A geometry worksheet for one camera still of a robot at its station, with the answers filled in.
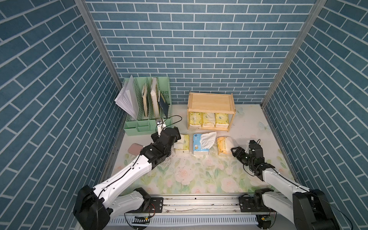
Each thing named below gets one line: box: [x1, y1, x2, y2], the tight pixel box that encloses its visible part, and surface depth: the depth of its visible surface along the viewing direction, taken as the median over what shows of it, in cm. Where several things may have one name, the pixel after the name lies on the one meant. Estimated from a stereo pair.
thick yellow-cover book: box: [150, 77, 160, 119], surface depth 98 cm
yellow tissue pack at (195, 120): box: [188, 111, 203, 129], surface depth 104 cm
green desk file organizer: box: [123, 76, 173, 137], surface depth 104 cm
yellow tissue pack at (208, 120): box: [201, 112, 216, 128], surface depth 104 cm
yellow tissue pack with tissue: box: [173, 134, 190, 154], surface depth 93 cm
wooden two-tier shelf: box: [186, 92, 237, 133], surface depth 97 cm
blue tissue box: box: [193, 131, 217, 155], surface depth 93 cm
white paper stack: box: [114, 74, 139, 121], surface depth 94 cm
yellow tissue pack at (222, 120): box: [215, 113, 230, 129], surface depth 105 cm
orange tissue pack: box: [216, 135, 236, 156], surface depth 96 cm
